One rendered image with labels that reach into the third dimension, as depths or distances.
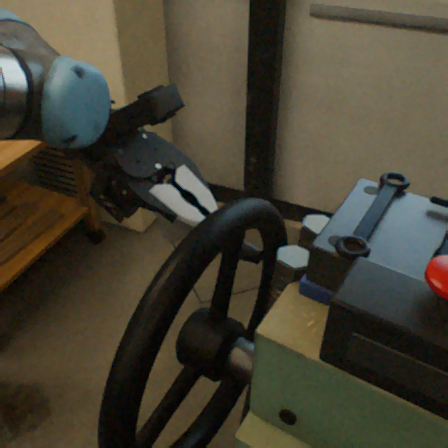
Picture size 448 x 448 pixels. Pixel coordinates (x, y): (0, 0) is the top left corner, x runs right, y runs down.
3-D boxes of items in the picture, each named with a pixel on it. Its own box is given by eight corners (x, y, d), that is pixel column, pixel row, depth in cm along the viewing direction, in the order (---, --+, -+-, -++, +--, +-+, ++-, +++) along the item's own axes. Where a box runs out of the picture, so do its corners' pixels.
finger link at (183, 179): (219, 243, 58) (164, 191, 58) (241, 217, 53) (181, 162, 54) (205, 258, 56) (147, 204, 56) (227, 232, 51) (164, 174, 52)
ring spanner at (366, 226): (383, 173, 33) (385, 167, 33) (412, 182, 33) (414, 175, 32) (328, 255, 27) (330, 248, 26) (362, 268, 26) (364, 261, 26)
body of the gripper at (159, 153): (163, 197, 60) (94, 133, 60) (188, 154, 53) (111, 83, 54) (122, 229, 55) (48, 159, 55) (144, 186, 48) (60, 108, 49)
